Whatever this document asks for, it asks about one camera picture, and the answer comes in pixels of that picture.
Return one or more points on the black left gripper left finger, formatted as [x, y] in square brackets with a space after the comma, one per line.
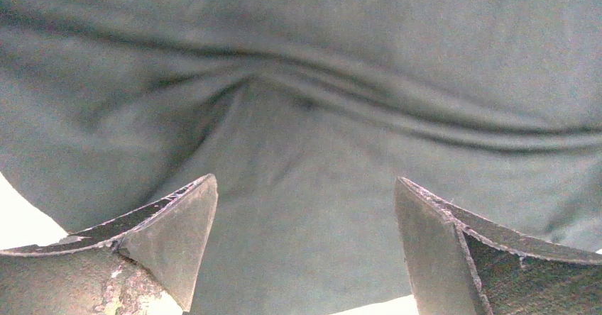
[143, 262]

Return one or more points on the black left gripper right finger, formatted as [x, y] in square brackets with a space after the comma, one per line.
[461, 263]

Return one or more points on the black t shirt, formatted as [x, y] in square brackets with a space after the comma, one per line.
[306, 111]

